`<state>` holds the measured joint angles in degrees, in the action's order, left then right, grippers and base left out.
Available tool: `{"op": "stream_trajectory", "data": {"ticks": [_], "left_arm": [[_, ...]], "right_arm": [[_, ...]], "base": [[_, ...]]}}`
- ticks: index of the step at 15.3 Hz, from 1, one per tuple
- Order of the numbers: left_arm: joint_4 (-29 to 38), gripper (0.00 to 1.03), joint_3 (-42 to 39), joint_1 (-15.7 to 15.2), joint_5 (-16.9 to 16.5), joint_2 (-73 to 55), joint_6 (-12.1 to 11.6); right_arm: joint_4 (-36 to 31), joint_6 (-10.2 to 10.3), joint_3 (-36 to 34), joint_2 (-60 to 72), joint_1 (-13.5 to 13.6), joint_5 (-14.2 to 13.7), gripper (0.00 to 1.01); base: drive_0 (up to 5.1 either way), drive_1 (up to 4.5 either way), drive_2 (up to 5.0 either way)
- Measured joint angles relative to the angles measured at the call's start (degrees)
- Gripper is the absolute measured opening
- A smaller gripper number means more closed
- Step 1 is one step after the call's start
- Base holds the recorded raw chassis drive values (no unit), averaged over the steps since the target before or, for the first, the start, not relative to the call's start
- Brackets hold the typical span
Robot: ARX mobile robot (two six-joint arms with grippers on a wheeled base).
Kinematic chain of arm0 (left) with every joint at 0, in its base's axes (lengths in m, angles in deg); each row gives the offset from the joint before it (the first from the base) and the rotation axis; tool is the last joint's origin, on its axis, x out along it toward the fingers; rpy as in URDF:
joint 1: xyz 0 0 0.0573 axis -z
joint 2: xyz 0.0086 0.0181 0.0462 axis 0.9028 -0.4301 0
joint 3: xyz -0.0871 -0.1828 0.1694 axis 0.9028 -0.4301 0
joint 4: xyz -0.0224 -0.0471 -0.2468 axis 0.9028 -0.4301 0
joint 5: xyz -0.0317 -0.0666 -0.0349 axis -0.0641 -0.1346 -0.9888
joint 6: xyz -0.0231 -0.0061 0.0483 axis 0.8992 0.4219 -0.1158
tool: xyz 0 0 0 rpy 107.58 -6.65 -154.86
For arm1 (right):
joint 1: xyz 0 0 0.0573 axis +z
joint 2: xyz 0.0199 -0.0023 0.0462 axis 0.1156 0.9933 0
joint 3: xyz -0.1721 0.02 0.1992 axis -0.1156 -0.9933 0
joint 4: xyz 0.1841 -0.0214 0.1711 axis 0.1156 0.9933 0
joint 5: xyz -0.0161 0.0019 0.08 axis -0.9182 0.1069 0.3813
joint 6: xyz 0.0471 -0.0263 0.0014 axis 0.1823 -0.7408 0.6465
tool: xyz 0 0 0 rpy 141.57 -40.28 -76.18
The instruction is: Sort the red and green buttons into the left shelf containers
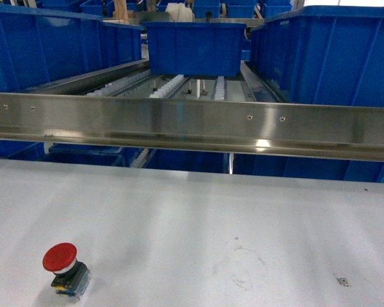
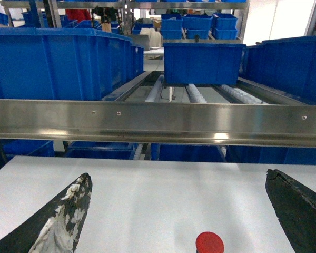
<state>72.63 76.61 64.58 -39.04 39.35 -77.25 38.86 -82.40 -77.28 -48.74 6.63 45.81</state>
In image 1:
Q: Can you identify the red mushroom push button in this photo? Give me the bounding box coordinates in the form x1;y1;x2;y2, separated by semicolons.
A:
42;242;90;300

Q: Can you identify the blue bin centre back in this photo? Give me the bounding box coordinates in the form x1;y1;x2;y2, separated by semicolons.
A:
144;22;246;77

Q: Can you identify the white roller track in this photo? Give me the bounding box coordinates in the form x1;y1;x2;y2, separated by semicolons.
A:
149;74;184;98

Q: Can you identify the stainless steel shelf rail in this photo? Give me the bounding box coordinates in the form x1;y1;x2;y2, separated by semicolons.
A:
0;93;384;162

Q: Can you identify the large blue bin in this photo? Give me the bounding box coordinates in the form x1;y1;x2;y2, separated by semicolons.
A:
0;4;142;92
250;6;384;107

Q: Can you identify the large blue bin right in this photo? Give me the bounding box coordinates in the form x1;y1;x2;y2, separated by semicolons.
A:
250;6;384;107

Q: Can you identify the large blue bin left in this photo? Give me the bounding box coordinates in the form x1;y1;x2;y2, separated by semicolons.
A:
0;4;142;92

